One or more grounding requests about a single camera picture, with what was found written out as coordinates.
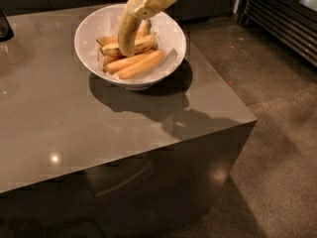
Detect dark slatted appliance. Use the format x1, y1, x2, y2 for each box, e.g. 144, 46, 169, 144
238, 0, 317, 67

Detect orange banana at front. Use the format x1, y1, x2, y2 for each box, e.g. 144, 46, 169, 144
117, 50, 164, 80

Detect large yellow banana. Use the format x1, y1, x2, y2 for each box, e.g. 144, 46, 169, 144
118, 0, 142, 57

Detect small orange banana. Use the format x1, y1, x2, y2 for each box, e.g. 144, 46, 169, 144
103, 50, 154, 74

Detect white paper bowl liner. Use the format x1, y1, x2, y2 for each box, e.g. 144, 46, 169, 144
92, 13, 186, 89

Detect dark object at table corner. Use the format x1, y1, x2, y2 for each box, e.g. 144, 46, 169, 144
0, 4, 14, 42

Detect white ceramic bowl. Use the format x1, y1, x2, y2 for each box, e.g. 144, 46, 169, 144
74, 3, 187, 91

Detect orange banana at back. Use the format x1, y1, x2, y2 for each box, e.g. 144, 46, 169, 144
96, 20, 152, 47

